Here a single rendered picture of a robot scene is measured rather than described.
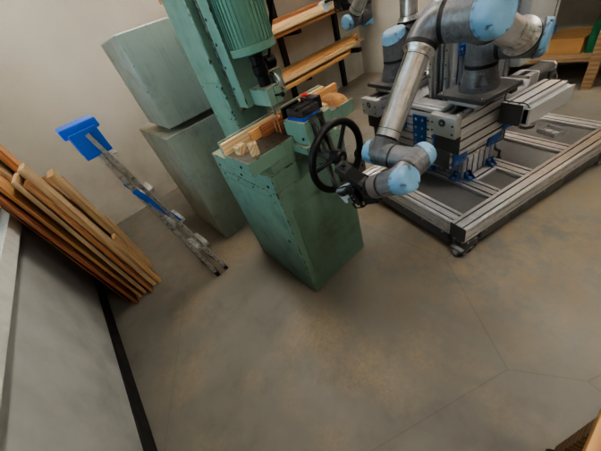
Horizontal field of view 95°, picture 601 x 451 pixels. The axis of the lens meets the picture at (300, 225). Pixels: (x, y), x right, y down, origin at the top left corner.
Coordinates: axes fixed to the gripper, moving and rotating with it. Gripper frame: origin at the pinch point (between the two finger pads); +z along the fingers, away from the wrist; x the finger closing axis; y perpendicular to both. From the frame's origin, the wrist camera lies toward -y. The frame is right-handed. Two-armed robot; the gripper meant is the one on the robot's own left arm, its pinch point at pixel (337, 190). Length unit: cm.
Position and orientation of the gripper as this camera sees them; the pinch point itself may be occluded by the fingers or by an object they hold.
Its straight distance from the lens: 106.3
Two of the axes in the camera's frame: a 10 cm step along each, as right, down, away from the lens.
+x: 7.1, -6.4, 3.1
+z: -3.9, 0.1, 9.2
